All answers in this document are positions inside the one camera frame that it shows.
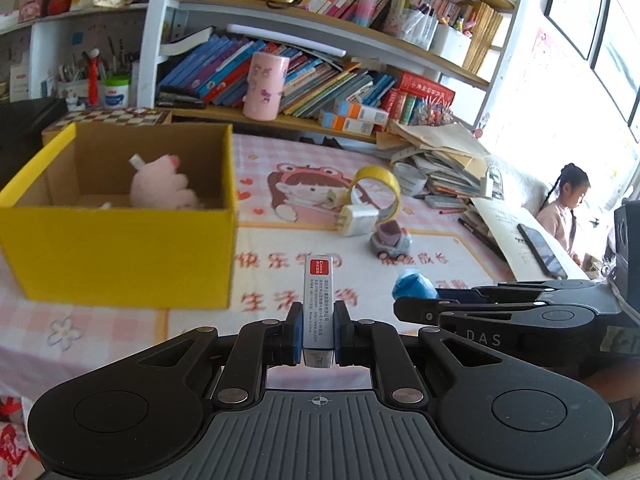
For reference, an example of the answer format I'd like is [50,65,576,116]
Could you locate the orange blue box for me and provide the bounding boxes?
[333,100,388,127]
[318,110,374,136]

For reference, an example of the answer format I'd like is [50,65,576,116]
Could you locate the girl in pink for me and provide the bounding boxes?
[537,162,590,266]

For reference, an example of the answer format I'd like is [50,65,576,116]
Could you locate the clear tape roll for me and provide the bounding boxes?
[393,162,427,197]

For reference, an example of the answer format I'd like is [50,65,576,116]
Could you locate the black electronic keyboard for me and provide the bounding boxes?
[0,98,67,185]

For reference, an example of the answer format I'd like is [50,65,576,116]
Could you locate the small white charger adapter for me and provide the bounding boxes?
[321,188,349,209]

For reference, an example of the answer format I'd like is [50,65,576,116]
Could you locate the white bookshelf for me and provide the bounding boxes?
[137,0,498,108]

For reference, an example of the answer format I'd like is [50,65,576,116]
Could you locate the pink checkered tablecloth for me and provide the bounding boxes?
[1,134,513,400]

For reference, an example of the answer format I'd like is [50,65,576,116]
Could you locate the pink plush pig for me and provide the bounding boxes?
[129,154,200,210]

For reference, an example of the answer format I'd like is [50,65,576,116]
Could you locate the upper orange blue box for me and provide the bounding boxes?
[333,100,388,127]

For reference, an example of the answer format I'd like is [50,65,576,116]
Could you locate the white charger plug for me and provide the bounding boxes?
[335,204,378,237]

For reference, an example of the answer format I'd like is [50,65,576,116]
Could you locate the red dictionary book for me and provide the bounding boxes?
[396,72,456,107]

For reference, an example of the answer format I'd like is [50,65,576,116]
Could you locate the stack of papers and books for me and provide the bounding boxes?
[375,120,503,200]

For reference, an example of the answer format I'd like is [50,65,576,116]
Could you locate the grey purple toy car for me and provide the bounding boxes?
[370,221,412,261]

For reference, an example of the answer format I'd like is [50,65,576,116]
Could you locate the row of leaning books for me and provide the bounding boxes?
[155,34,397,119]

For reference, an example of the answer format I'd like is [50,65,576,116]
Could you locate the blue object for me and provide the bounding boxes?
[392,269,439,300]

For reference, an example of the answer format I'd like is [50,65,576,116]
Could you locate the small red white box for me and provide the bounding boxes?
[303,255,334,368]

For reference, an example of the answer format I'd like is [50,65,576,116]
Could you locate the black smartphone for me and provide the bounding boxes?
[518,223,567,280]

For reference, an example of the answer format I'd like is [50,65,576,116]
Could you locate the yellow tape roll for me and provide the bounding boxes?
[348,166,401,223]

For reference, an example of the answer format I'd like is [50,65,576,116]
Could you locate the lower orange blue box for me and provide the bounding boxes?
[318,110,374,136]

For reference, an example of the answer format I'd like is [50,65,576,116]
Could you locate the person's right hand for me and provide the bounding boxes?
[584,361,640,403]

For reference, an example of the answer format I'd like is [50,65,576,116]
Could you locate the yellow cardboard box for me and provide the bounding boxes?
[1,122,239,309]

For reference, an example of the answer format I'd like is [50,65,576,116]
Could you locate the wooden chessboard box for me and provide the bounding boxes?
[41,107,172,144]

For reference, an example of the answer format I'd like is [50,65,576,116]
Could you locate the white cream jar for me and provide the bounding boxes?
[103,75,131,108]

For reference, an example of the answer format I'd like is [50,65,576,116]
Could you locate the pink cylindrical container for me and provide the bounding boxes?
[243,52,290,122]

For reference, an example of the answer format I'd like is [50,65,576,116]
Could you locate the white paper sheet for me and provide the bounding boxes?
[471,198,588,282]

